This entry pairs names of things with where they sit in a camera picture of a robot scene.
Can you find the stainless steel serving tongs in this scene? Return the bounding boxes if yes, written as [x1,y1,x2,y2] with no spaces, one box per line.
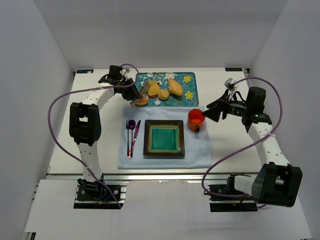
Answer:
[130,81,148,107]

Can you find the sliced brown bread loaf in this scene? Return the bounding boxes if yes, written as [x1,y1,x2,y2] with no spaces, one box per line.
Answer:
[146,81,161,99]

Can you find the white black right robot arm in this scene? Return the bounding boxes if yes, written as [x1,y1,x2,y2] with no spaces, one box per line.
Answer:
[202,87,303,208]

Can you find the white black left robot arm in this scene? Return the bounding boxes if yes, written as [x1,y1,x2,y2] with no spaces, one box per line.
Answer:
[69,63,142,183]

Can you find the small round bread roll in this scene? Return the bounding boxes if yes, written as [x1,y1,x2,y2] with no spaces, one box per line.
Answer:
[158,89,170,101]

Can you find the large crusty bread roll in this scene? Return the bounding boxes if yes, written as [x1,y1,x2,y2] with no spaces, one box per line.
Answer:
[168,78,183,97]

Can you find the round sesame burger bun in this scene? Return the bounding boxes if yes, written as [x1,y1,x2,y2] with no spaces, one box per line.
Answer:
[134,96,149,107]

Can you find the iridescent purple fork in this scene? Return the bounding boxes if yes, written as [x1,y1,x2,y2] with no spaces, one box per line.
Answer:
[125,119,131,158]

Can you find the blue label right corner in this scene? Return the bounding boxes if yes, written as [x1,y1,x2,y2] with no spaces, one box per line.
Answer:
[224,67,243,72]

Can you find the blue label corner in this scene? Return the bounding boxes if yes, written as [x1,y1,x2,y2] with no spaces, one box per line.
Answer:
[76,69,94,74]
[224,67,243,72]

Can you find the iridescent purple spoon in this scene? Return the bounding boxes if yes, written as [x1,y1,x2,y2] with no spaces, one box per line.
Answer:
[129,119,136,159]

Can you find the iridescent purple knife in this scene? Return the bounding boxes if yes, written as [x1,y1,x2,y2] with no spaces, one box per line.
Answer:
[131,120,141,157]

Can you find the teal floral serving tray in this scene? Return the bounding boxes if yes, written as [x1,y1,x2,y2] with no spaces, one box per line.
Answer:
[136,72,199,107]

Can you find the light blue cloth placemat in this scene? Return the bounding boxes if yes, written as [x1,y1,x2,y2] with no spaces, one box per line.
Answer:
[118,107,212,170]

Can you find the square green glazed plate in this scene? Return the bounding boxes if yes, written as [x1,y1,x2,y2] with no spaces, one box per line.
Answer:
[143,119,185,158]

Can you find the blue label left corner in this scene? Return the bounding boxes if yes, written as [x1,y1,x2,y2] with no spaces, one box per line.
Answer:
[76,69,94,74]

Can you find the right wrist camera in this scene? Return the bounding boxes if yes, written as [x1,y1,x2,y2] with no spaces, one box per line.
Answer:
[224,78,239,93]

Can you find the orange mug black handle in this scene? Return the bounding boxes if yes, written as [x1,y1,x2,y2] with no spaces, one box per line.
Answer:
[187,108,205,133]

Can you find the aluminium frame rail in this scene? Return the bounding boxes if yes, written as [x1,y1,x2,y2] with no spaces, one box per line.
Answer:
[46,171,261,183]

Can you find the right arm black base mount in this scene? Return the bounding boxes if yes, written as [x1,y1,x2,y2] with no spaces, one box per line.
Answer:
[204,184,258,213]

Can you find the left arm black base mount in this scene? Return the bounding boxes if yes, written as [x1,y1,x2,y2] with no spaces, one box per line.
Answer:
[73,178,123,210]

